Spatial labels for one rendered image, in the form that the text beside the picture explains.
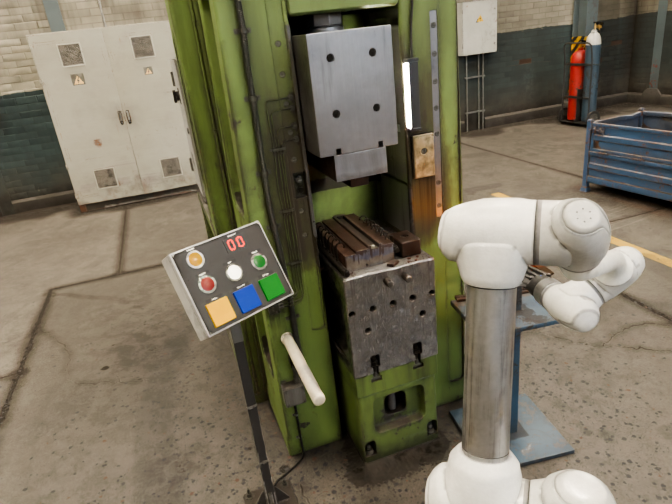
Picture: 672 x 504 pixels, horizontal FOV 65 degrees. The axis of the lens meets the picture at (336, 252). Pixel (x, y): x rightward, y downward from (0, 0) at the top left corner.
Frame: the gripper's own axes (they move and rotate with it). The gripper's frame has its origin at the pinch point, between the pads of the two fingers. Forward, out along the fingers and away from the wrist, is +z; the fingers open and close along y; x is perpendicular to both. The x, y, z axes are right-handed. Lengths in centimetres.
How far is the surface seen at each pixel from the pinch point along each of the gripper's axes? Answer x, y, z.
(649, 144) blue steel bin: -33, 264, 249
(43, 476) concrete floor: -94, -201, 64
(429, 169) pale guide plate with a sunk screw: 27, -12, 45
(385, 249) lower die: 2.1, -36.5, 30.1
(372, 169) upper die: 34, -39, 29
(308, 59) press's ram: 74, -58, 25
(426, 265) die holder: -6.1, -21.7, 26.3
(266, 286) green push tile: 6, -84, 6
